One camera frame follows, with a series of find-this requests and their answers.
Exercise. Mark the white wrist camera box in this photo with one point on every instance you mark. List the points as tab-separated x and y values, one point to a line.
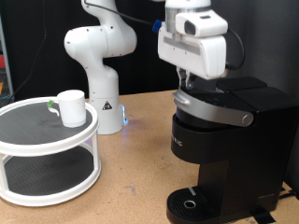
205	25

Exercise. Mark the white mug with green tape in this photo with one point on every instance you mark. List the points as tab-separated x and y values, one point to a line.
73	109

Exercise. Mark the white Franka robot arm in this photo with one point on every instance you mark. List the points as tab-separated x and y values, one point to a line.
102	77

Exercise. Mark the white two-tier turntable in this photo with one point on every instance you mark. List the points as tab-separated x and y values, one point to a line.
46	149

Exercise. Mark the grey metal frame post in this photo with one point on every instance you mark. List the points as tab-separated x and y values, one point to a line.
7	71

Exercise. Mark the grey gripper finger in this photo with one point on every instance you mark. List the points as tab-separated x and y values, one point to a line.
190	81
182	79

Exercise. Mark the black Keurig coffee machine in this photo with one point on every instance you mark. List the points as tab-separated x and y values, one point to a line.
243	161

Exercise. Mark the red background object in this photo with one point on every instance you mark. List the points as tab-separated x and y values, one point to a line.
2	61

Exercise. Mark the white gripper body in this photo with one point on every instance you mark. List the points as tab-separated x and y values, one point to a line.
193	56

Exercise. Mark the black tape strip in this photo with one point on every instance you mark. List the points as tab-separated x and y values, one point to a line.
263	217

